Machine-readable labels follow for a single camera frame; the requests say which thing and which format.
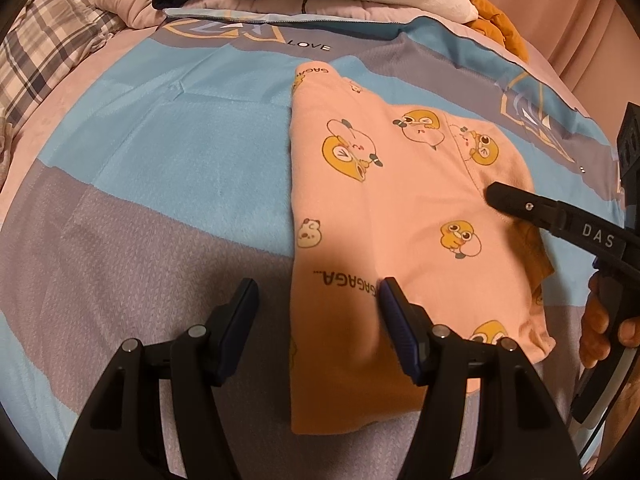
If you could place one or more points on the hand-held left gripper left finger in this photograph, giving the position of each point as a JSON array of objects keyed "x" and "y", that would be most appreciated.
[{"x": 235, "y": 327}]

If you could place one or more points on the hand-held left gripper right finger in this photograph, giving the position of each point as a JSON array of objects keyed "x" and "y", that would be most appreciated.
[{"x": 400, "y": 327}]

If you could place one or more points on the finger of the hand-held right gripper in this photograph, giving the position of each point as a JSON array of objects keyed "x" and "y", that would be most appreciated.
[{"x": 520, "y": 206}]

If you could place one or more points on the pink cartoon print garment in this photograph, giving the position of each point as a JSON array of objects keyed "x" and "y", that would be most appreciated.
[{"x": 400, "y": 200}]

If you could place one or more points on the person's right hand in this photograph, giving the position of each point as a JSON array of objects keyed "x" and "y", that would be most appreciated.
[{"x": 594, "y": 325}]

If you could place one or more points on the blue and grey blanket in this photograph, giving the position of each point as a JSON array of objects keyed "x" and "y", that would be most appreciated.
[{"x": 150, "y": 160}]

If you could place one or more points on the pink curtain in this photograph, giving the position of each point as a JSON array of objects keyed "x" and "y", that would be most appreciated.
[{"x": 560, "y": 15}]

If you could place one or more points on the plaid pillow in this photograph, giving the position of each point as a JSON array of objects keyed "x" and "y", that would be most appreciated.
[{"x": 45, "y": 55}]

